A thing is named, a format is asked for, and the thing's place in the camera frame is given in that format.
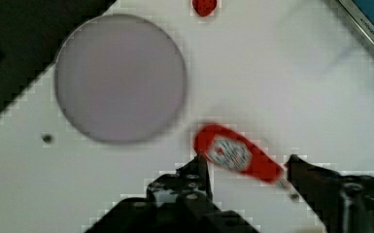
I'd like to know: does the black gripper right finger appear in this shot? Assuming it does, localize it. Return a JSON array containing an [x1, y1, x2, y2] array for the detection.
[[286, 154, 374, 233]]

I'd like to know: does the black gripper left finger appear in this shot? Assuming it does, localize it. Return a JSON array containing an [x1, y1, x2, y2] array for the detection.
[[146, 155, 213, 207]]

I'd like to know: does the grey round plate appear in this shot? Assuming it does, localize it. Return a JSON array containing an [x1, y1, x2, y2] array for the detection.
[[54, 14, 187, 144]]

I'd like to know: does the red strawberry near plate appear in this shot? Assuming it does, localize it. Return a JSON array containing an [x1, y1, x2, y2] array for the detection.
[[191, 0, 218, 17]]

